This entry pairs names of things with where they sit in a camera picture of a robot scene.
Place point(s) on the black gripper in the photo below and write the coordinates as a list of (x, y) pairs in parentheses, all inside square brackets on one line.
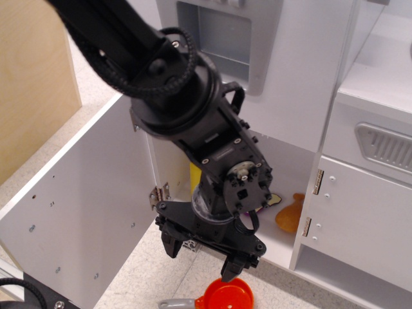
[(178, 223)]

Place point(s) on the white low fridge door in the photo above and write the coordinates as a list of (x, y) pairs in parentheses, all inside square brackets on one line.
[(74, 224)]

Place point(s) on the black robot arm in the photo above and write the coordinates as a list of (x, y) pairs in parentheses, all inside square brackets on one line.
[(177, 95)]

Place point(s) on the white toy fridge cabinet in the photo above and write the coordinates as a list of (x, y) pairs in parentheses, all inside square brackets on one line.
[(306, 62)]

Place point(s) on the aluminium extrusion foot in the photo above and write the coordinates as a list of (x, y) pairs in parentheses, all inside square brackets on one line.
[(192, 245)]

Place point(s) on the lower metal door hinge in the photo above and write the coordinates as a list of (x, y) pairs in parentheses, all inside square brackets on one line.
[(159, 194)]

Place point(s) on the metal door hinge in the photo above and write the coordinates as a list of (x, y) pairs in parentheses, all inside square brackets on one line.
[(159, 194), (136, 127)]

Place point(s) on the yellow mustard bottle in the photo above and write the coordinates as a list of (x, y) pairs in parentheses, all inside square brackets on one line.
[(195, 175)]

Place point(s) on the toy eggplant half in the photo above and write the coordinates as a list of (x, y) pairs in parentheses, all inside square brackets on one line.
[(275, 199)]

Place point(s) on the orange toy chicken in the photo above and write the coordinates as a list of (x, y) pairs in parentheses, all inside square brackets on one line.
[(288, 218)]

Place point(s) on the upper metal door hinge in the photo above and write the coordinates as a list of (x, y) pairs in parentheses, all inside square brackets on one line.
[(136, 127)]

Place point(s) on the white toy oven cabinet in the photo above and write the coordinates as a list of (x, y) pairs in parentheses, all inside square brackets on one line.
[(375, 89)]

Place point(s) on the white lower cabinet door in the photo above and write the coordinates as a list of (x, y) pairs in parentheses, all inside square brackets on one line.
[(362, 220)]

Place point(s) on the grey vent panel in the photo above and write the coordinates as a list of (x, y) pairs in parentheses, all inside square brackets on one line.
[(384, 146)]

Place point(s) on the grey ice dispenser panel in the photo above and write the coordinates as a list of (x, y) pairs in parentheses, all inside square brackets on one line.
[(238, 36)]

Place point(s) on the light plywood board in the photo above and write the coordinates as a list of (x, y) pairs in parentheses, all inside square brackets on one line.
[(39, 93)]

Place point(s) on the orange measuring cup grey handle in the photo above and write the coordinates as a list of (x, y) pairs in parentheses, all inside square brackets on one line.
[(235, 294)]

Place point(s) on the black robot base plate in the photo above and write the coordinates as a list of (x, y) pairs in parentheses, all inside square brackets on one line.
[(51, 296)]

